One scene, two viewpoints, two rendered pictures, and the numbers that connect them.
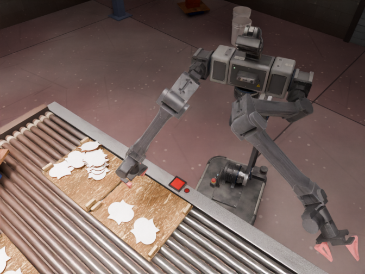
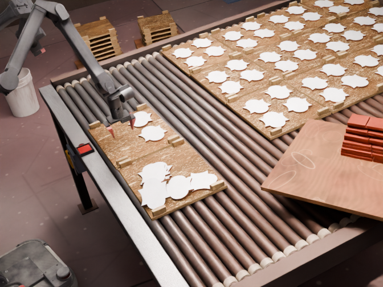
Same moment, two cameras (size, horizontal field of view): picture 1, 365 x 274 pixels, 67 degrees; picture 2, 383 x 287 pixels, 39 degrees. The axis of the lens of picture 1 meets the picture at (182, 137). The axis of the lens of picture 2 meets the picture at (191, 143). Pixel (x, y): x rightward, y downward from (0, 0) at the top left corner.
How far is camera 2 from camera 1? 3.01 m
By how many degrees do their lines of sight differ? 95
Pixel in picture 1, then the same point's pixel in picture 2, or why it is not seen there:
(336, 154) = not seen: outside the picture
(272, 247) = (56, 103)
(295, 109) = not seen: outside the picture
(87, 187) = (176, 159)
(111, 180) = (149, 161)
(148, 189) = (116, 147)
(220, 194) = (31, 275)
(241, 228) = (64, 115)
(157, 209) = (119, 131)
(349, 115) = not seen: outside the picture
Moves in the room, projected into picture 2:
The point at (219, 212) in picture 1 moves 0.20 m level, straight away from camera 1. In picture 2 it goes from (70, 126) to (40, 145)
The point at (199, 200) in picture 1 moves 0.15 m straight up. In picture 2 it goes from (78, 136) to (70, 111)
